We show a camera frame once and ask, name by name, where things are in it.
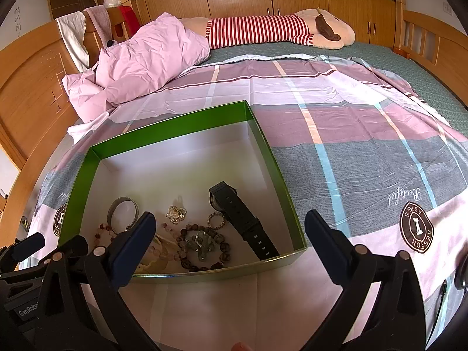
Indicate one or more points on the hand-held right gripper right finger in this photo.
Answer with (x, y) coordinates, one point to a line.
(321, 237)

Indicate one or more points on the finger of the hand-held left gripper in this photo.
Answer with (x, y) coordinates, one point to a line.
(75, 245)
(29, 245)

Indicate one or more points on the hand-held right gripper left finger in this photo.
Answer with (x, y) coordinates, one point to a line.
(133, 248)

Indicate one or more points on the cream white ornament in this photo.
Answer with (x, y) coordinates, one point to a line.
(161, 250)

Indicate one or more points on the silver bangle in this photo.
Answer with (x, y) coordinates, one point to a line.
(126, 200)

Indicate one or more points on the green cardboard box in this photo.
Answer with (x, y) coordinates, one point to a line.
(285, 204)

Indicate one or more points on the flower rhinestone brooch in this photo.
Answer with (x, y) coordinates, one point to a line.
(176, 214)

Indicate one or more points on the black wristwatch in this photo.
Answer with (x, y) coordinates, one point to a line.
(234, 204)

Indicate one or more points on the person's right hand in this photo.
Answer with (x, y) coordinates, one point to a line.
(241, 347)

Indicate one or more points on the plaid bed sheet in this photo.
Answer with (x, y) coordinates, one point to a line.
(347, 124)

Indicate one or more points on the dark round object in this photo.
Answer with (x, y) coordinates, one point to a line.
(462, 270)

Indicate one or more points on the wooden bed headboard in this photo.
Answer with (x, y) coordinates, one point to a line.
(29, 98)

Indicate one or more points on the pink quilt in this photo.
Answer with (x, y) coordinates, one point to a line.
(146, 62)

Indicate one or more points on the white cloth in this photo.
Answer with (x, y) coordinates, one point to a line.
(73, 40)

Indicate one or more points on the small black white plush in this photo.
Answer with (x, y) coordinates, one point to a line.
(112, 43)

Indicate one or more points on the striped plush toy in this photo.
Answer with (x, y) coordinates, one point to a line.
(256, 29)

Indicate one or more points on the wooden bed footboard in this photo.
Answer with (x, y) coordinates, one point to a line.
(438, 51)

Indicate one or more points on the wooden chair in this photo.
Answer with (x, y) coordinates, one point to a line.
(119, 25)

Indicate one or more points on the pink towel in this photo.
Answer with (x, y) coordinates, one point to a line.
(100, 22)

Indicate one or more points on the red cloth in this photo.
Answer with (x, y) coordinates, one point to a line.
(129, 20)

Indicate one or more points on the wall light switch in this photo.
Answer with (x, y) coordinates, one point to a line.
(448, 8)

